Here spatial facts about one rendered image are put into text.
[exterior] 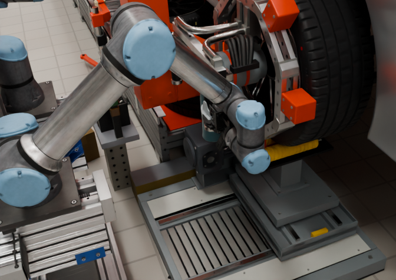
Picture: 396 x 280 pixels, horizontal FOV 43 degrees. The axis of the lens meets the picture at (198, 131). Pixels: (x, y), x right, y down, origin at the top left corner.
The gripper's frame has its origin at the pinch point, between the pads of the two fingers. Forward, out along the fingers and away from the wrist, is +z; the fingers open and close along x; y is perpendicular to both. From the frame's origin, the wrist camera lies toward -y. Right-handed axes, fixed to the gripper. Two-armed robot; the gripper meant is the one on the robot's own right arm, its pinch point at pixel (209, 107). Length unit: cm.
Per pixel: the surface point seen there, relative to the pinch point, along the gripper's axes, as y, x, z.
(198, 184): -74, -10, 46
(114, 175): -73, 27, 68
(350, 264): -75, -48, -25
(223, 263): -77, -2, -1
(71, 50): -83, 20, 244
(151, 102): -28, 6, 55
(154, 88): -21, 4, 55
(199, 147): -43, -8, 35
